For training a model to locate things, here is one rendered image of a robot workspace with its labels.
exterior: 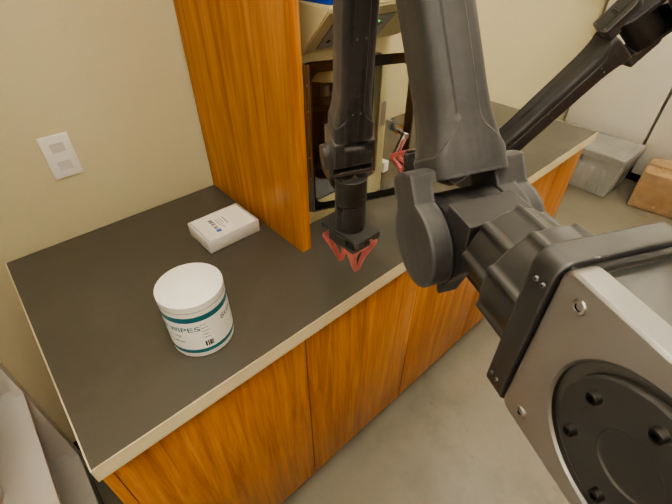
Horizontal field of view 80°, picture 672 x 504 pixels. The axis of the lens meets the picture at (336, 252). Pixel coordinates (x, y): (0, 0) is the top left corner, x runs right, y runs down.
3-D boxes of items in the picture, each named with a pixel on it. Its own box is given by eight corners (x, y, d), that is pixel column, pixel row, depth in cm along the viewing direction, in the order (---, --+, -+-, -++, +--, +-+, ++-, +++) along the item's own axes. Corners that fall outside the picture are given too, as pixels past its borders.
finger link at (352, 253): (351, 252, 86) (353, 215, 80) (376, 268, 82) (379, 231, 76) (327, 266, 82) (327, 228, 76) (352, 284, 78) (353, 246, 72)
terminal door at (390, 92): (308, 211, 116) (300, 62, 90) (402, 192, 124) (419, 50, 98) (309, 213, 115) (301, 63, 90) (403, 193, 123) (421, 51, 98)
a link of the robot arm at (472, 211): (482, 241, 27) (553, 223, 27) (416, 169, 34) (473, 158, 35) (462, 329, 33) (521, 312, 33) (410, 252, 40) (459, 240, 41)
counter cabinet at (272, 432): (124, 435, 166) (12, 274, 108) (432, 234, 271) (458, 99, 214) (202, 590, 127) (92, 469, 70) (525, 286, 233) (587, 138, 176)
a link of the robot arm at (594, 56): (648, -3, 64) (672, 37, 70) (626, -14, 67) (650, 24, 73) (447, 184, 87) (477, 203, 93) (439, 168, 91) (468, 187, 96)
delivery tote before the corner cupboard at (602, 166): (531, 172, 338) (544, 134, 317) (555, 158, 358) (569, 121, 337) (605, 202, 303) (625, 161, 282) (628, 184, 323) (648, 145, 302)
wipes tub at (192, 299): (162, 331, 88) (141, 281, 79) (216, 301, 95) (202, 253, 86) (190, 369, 81) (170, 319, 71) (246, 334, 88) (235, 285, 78)
